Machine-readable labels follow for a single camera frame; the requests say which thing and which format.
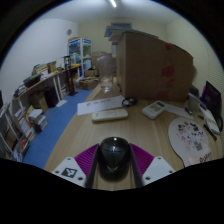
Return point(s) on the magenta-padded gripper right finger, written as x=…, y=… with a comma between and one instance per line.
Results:
x=141, y=158

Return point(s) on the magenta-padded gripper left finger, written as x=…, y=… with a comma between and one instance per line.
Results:
x=87, y=158

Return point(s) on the black computer mouse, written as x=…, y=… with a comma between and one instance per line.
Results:
x=114, y=156

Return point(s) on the white round printed mouse pad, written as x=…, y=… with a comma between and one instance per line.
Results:
x=190, y=136

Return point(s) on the slim white remote control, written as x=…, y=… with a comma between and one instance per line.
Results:
x=110, y=115

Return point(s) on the stack of books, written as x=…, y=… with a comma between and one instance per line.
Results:
x=38, y=120

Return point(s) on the black cabinet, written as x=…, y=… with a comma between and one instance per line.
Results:
x=51, y=96

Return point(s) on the bookshelf with books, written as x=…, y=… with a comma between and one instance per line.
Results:
x=16, y=133

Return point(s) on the open cardboard box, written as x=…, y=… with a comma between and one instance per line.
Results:
x=88, y=83

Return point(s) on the brown cardboard box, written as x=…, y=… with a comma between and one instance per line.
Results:
x=38, y=100

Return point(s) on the black tall stand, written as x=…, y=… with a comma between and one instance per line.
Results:
x=70, y=76

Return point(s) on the clear plastic bottle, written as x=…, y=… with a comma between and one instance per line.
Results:
x=106, y=71

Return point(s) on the long wooden desk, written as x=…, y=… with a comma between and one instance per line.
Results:
x=40, y=82

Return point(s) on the large cardboard box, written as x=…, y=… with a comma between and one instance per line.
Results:
x=150, y=66

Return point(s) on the dark monitor screen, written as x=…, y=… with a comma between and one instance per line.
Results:
x=211, y=96

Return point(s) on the white blue glass cabinet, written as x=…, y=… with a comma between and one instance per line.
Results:
x=80, y=53

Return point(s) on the ceiling light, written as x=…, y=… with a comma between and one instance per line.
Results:
x=113, y=3

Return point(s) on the round wall clock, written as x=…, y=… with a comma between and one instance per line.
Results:
x=69, y=32

